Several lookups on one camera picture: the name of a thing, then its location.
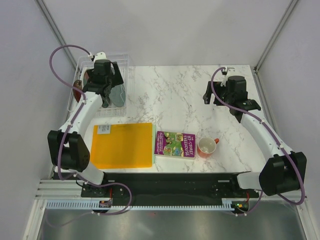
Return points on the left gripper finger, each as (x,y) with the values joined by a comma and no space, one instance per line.
(105,100)
(117,79)

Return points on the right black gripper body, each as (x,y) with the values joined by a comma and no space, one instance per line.
(222,92)

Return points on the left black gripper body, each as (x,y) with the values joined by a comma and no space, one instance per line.
(109,82)

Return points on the dark teal speckled plate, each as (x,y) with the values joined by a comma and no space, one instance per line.
(85,82)

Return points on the grey-green plate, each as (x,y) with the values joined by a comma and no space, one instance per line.
(118,95)

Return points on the red floral bowl plate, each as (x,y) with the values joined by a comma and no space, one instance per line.
(77,90)

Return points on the red teal flower plate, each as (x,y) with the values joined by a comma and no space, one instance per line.
(86,75)

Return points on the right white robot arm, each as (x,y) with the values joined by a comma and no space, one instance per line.
(284,170)

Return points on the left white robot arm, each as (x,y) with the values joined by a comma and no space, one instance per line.
(68,150)

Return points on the orange mug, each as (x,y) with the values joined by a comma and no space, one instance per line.
(206,146)

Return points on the orange plastic folder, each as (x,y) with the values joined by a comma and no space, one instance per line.
(122,146)

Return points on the purple treehouse book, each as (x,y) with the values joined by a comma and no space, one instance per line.
(175,145)

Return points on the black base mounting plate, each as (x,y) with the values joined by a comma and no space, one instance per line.
(169,188)

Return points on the white wire dish rack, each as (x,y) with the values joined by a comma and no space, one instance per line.
(84,63)

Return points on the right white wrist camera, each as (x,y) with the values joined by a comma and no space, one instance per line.
(227,72)

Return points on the white cable duct rail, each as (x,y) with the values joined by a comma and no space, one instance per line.
(224,205)

